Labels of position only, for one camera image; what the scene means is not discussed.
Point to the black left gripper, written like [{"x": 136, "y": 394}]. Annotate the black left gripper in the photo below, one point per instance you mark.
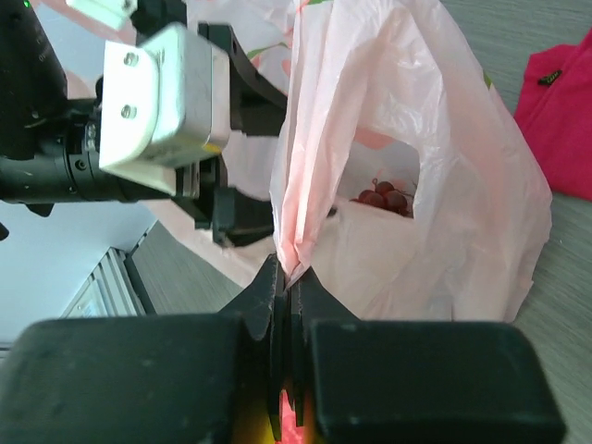
[{"x": 257, "y": 109}]

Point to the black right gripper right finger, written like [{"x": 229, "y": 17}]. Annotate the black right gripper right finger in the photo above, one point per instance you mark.
[{"x": 360, "y": 381}]

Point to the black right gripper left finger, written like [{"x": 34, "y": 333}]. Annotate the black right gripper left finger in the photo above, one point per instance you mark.
[{"x": 184, "y": 378}]

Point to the pink plastic bag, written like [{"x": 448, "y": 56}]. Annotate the pink plastic bag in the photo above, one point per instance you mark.
[{"x": 400, "y": 178}]

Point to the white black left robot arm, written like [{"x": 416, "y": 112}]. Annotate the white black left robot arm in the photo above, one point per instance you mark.
[{"x": 49, "y": 142}]

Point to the dark red fake grapes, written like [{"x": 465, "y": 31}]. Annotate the dark red fake grapes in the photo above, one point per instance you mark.
[{"x": 389, "y": 195}]

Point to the red folded cloth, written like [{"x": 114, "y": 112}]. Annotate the red folded cloth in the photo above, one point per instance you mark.
[{"x": 554, "y": 115}]

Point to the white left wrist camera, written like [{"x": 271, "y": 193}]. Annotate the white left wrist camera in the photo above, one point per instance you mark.
[{"x": 165, "y": 99}]

